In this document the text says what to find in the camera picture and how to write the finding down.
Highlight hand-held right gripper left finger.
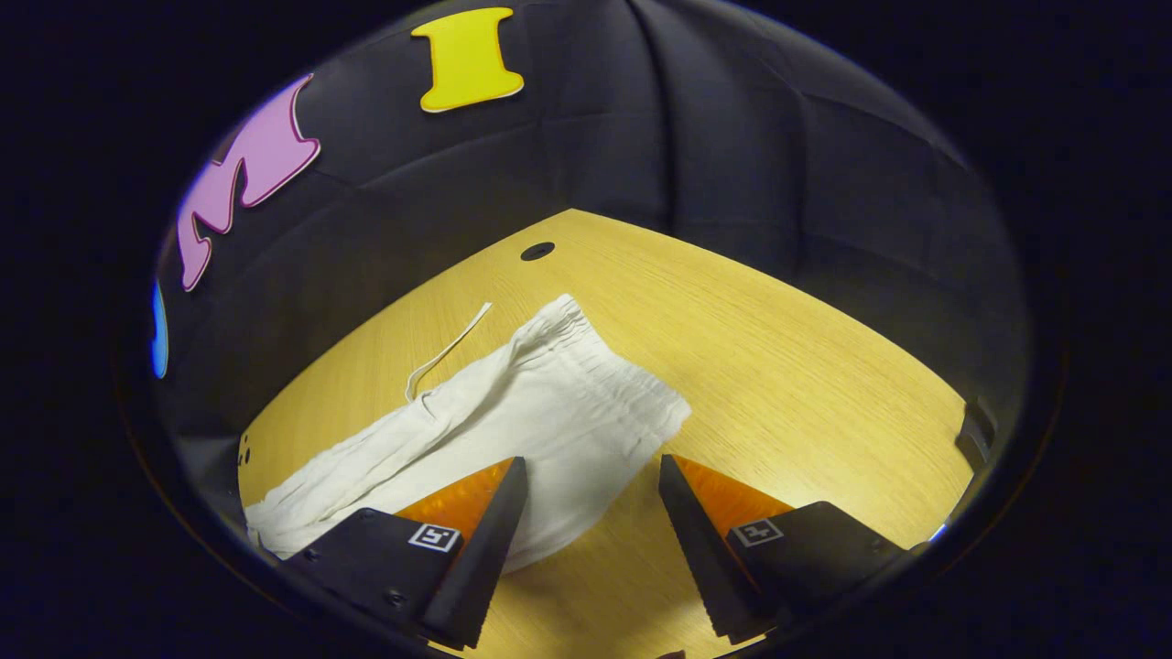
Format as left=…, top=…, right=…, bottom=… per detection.
left=284, top=456, right=530, bottom=651

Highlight white jeans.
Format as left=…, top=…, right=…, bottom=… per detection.
left=244, top=293, right=693, bottom=574

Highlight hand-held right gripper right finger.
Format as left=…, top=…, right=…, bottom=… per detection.
left=658, top=453, right=917, bottom=642

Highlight black backdrop cloth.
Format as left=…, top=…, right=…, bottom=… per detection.
left=151, top=0, right=1033, bottom=477

